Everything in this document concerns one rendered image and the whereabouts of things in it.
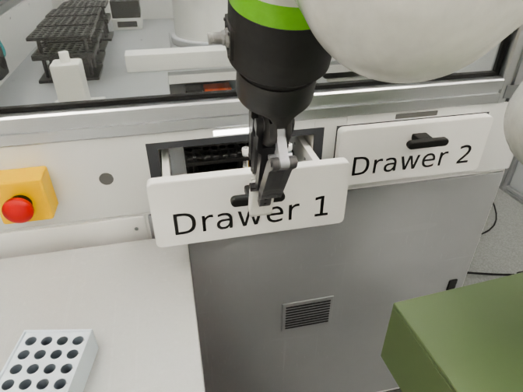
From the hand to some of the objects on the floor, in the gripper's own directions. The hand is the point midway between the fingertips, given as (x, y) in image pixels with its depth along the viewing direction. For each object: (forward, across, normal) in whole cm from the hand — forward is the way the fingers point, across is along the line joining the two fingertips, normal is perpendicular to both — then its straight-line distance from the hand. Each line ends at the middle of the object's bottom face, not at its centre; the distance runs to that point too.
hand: (261, 196), depth 54 cm
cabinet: (+109, -29, +5) cm, 113 cm away
